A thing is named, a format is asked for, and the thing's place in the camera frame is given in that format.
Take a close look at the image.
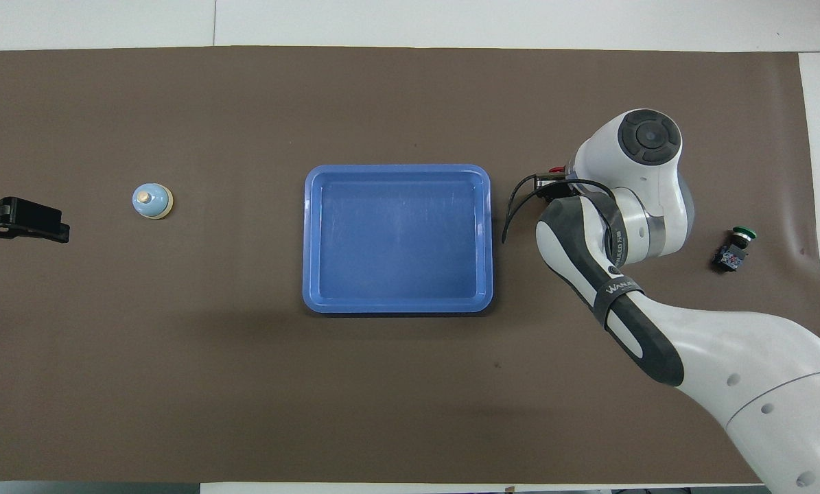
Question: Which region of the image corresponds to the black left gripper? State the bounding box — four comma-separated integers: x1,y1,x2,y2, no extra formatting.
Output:
0,196,71,248

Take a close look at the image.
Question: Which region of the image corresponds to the light blue desk bell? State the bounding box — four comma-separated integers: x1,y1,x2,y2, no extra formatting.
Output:
132,183,175,221

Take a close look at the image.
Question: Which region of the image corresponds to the blue plastic tray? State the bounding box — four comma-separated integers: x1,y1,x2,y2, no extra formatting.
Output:
302,163,495,316

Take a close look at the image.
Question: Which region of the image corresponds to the brown table mat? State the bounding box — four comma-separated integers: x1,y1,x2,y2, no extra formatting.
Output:
0,46,820,485

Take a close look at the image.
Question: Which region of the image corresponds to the green push button switch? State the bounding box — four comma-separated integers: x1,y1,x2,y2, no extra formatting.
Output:
711,226,758,274

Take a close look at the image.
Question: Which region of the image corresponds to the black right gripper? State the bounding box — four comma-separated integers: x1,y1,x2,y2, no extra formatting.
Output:
534,172,579,202

